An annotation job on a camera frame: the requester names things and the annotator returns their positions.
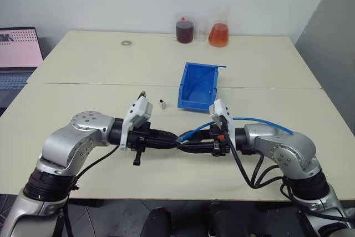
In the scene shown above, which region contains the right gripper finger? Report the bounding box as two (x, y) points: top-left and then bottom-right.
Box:
(182, 129), (211, 141)
(180, 140), (215, 155)

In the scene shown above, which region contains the dark rounded shape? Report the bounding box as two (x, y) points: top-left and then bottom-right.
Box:
(144, 206), (173, 237)

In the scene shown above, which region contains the beaker with dark red liquid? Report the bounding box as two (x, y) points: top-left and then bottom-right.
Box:
(175, 14), (195, 44)

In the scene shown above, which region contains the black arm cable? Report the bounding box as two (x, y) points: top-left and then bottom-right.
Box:
(64, 144), (120, 237)
(227, 137), (295, 190)

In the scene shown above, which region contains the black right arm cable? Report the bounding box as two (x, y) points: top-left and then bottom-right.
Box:
(227, 137), (295, 190)

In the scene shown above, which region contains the flask with orange liquid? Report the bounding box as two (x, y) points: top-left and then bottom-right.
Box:
(208, 6), (231, 48)

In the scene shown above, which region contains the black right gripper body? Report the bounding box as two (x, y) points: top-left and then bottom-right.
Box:
(210, 125), (231, 157)

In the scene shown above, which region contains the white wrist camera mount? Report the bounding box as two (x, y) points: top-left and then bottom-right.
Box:
(209, 98), (236, 149)
(121, 95), (154, 152)

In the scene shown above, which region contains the thin blue cable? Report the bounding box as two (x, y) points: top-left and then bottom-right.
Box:
(183, 64), (227, 99)

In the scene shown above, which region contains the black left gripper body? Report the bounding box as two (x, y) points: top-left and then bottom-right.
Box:
(128, 122), (153, 167)

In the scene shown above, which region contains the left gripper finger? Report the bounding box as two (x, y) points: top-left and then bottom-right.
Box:
(145, 140), (182, 150)
(151, 128), (180, 142)

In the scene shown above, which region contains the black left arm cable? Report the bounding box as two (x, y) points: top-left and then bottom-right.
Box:
(64, 144), (120, 237)

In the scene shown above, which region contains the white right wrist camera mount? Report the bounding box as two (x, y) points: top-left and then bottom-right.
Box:
(209, 98), (236, 149)

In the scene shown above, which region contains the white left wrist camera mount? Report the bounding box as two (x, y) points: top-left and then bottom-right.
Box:
(121, 95), (154, 152)

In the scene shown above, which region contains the empty clear beaker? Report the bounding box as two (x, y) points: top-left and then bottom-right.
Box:
(194, 19), (210, 42)

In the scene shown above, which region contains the open laptop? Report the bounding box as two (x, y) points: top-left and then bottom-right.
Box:
(0, 27), (45, 108)

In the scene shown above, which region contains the blue cable with plug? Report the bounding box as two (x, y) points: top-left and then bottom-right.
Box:
(177, 117), (294, 142)

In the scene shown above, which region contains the blue plastic bin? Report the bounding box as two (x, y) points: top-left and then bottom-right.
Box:
(176, 62), (221, 113)

